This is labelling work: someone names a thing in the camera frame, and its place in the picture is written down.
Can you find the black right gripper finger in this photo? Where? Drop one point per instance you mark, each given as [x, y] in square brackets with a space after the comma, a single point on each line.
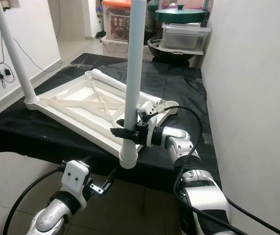
[123, 134]

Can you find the white plastic children table top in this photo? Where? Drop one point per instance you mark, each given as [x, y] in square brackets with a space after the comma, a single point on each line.
[76, 110]

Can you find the black table cloth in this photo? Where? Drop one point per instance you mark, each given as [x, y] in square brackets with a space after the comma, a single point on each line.
[22, 132]

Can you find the beige cloth covered bench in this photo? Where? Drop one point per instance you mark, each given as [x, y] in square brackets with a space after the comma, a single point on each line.
[115, 49]

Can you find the black floor mop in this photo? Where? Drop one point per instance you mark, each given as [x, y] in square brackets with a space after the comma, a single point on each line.
[101, 34]

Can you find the clear plastic storage box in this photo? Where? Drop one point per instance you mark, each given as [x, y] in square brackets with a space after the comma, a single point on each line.
[184, 38]

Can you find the orange lid storage box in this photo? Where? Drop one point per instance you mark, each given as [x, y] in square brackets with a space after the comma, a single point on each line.
[118, 24]

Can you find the black power adapter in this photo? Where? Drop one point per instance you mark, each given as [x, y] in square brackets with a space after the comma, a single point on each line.
[7, 73]

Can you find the dark green round lid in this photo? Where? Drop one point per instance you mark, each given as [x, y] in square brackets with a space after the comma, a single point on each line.
[181, 15]

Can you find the pink storage box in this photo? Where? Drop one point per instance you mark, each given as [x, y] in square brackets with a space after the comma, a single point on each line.
[191, 4]

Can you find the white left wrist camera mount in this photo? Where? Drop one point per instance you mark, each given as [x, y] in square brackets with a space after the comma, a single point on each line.
[75, 178]

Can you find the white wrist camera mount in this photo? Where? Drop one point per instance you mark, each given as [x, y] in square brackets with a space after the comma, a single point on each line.
[75, 178]
[146, 112]

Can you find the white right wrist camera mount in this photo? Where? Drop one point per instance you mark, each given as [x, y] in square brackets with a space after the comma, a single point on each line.
[146, 112]

